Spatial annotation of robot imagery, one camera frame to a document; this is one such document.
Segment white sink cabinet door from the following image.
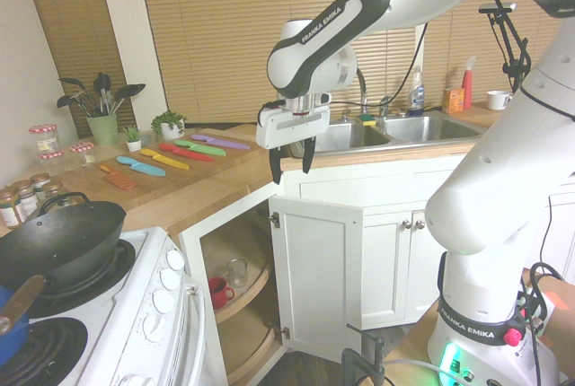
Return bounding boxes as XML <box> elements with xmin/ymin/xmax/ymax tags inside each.
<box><xmin>360</xmin><ymin>209</ymin><xmax>414</xmax><ymax>331</ymax></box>
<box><xmin>403</xmin><ymin>207</ymin><xmax>445</xmax><ymax>325</ymax></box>

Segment black spatula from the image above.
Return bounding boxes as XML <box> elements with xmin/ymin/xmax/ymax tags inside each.
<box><xmin>93</xmin><ymin>72</ymin><xmax>112</xmax><ymax>116</ymax></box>

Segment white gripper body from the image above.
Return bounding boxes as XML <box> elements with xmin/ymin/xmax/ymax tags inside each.
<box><xmin>255</xmin><ymin>105</ymin><xmax>332</xmax><ymax>151</ymax></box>

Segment white lower kitchen cabinet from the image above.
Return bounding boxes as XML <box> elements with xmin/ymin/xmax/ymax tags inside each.
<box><xmin>178</xmin><ymin>152</ymin><xmax>575</xmax><ymax>386</ymax></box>

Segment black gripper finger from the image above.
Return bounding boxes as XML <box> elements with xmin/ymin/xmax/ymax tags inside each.
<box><xmin>269</xmin><ymin>146</ymin><xmax>286</xmax><ymax>186</ymax></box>
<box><xmin>301</xmin><ymin>136</ymin><xmax>318</xmax><ymax>175</ymax></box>

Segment blue pot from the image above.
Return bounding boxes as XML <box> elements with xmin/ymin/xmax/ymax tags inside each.
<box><xmin>0</xmin><ymin>285</ymin><xmax>31</xmax><ymax>364</ymax></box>

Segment black ladle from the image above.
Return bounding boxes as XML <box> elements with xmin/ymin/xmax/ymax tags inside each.
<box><xmin>111</xmin><ymin>83</ymin><xmax>147</xmax><ymax>116</ymax></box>

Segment yellow knife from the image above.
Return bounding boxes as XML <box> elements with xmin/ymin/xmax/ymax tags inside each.
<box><xmin>139</xmin><ymin>147</ymin><xmax>190</xmax><ymax>171</ymax></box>

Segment white mug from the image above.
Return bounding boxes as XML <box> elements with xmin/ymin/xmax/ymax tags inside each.
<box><xmin>485</xmin><ymin>89</ymin><xmax>514</xmax><ymax>111</ymax></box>

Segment black clamp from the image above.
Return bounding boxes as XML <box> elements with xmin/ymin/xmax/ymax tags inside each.
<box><xmin>341</xmin><ymin>322</ymin><xmax>388</xmax><ymax>386</ymax></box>

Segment small plant in white pot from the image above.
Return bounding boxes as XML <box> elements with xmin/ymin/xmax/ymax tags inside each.
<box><xmin>121</xmin><ymin>124</ymin><xmax>145</xmax><ymax>154</ymax></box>

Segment white oven door handle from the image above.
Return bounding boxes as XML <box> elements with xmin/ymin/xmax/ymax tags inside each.
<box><xmin>182</xmin><ymin>276</ymin><xmax>208</xmax><ymax>386</ymax></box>

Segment purple knife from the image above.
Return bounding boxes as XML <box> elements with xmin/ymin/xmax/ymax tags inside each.
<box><xmin>190</xmin><ymin>133</ymin><xmax>252</xmax><ymax>151</ymax></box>

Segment black cable bundle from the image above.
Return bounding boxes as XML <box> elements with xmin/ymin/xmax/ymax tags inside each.
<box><xmin>515</xmin><ymin>195</ymin><xmax>568</xmax><ymax>386</ymax></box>

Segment white electric stove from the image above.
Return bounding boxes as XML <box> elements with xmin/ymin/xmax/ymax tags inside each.
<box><xmin>0</xmin><ymin>225</ymin><xmax>208</xmax><ymax>386</ymax></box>

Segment red knife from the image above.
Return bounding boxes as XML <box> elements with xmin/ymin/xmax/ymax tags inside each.
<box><xmin>158</xmin><ymin>142</ymin><xmax>215</xmax><ymax>163</ymax></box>

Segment spice jar with label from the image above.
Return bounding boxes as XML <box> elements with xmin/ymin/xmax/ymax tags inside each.
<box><xmin>29</xmin><ymin>172</ymin><xmax>53</xmax><ymax>201</ymax></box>
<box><xmin>44</xmin><ymin>180</ymin><xmax>66</xmax><ymax>201</ymax></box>
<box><xmin>0</xmin><ymin>187</ymin><xmax>23</xmax><ymax>231</ymax></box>
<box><xmin>11</xmin><ymin>179</ymin><xmax>40</xmax><ymax>222</ymax></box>

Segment black coil burner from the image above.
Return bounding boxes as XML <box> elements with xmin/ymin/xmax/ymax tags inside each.
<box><xmin>26</xmin><ymin>239</ymin><xmax>137</xmax><ymax>316</ymax></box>
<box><xmin>0</xmin><ymin>317</ymin><xmax>89</xmax><ymax>386</ymax></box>

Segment clear glass jar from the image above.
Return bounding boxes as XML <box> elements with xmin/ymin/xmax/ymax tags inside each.
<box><xmin>225</xmin><ymin>258</ymin><xmax>250</xmax><ymax>290</ymax></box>

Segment white cable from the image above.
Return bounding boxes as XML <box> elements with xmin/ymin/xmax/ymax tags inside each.
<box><xmin>381</xmin><ymin>357</ymin><xmax>456</xmax><ymax>379</ymax></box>

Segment chrome faucet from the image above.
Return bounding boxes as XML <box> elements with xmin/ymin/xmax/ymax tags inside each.
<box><xmin>353</xmin><ymin>68</ymin><xmax>370</xmax><ymax>120</ymax></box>

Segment glass jar red gingham lid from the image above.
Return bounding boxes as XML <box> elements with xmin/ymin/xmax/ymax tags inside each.
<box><xmin>37</xmin><ymin>149</ymin><xmax>66</xmax><ymax>178</ymax></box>
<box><xmin>28</xmin><ymin>123</ymin><xmax>61</xmax><ymax>156</ymax></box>
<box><xmin>67</xmin><ymin>142</ymin><xmax>97</xmax><ymax>168</ymax></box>

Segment stainless steel double sink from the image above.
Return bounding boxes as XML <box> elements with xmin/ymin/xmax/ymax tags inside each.
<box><xmin>289</xmin><ymin>109</ymin><xmax>489</xmax><ymax>159</ymax></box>

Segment white corner cabinet door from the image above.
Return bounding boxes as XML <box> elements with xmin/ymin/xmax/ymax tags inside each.
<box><xmin>268</xmin><ymin>195</ymin><xmax>366</xmax><ymax>365</ymax></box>

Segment orange knife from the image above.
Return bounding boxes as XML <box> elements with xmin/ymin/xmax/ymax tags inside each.
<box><xmin>99</xmin><ymin>163</ymin><xmax>138</xmax><ymax>191</ymax></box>

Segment red mug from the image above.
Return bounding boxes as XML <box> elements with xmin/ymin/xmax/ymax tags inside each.
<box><xmin>207</xmin><ymin>276</ymin><xmax>236</xmax><ymax>311</ymax></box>

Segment green knife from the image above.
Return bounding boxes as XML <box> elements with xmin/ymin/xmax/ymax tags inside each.
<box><xmin>173</xmin><ymin>138</ymin><xmax>227</xmax><ymax>158</ymax></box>

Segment black wok with wooden handle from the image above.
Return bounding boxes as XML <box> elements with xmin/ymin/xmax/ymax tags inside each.
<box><xmin>0</xmin><ymin>191</ymin><xmax>128</xmax><ymax>337</ymax></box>

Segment bushy plant in white pot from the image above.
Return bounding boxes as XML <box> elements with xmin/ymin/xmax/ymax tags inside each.
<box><xmin>149</xmin><ymin>110</ymin><xmax>189</xmax><ymax>143</ymax></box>

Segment blue knife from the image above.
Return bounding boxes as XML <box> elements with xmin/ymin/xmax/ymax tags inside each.
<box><xmin>115</xmin><ymin>154</ymin><xmax>167</xmax><ymax>178</ymax></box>

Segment orange box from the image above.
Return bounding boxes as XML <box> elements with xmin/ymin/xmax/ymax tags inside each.
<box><xmin>441</xmin><ymin>87</ymin><xmax>466</xmax><ymax>115</ymax></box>

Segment red spray bottle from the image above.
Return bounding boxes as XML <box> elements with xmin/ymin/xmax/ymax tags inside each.
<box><xmin>461</xmin><ymin>55</ymin><xmax>478</xmax><ymax>110</ymax></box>

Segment wooden lazy susan shelf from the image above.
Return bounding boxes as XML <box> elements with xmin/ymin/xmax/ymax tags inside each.
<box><xmin>199</xmin><ymin>217</ymin><xmax>273</xmax><ymax>325</ymax></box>
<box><xmin>215</xmin><ymin>286</ymin><xmax>287</xmax><ymax>385</ymax></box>

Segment white stove knob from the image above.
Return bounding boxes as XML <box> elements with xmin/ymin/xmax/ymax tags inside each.
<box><xmin>142</xmin><ymin>313</ymin><xmax>167</xmax><ymax>340</ymax></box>
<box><xmin>152</xmin><ymin>289</ymin><xmax>177</xmax><ymax>315</ymax></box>
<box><xmin>165</xmin><ymin>248</ymin><xmax>186</xmax><ymax>272</ymax></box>
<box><xmin>159</xmin><ymin>268</ymin><xmax>180</xmax><ymax>292</ymax></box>

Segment green utensil holder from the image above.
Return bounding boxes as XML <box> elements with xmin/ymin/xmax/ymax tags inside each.
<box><xmin>85</xmin><ymin>112</ymin><xmax>120</xmax><ymax>147</ymax></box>

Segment black cooking spoon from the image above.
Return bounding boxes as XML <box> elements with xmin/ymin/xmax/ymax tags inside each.
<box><xmin>56</xmin><ymin>94</ymin><xmax>96</xmax><ymax>118</ymax></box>
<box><xmin>57</xmin><ymin>76</ymin><xmax>98</xmax><ymax>117</ymax></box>

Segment clear dish soap bottle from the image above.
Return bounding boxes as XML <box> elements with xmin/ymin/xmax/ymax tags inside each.
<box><xmin>405</xmin><ymin>65</ymin><xmax>427</xmax><ymax>118</ymax></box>

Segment wooden window blinds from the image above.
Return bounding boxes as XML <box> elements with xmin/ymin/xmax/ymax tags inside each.
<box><xmin>17</xmin><ymin>0</ymin><xmax>137</xmax><ymax>139</ymax></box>
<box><xmin>136</xmin><ymin>0</ymin><xmax>563</xmax><ymax>125</ymax></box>

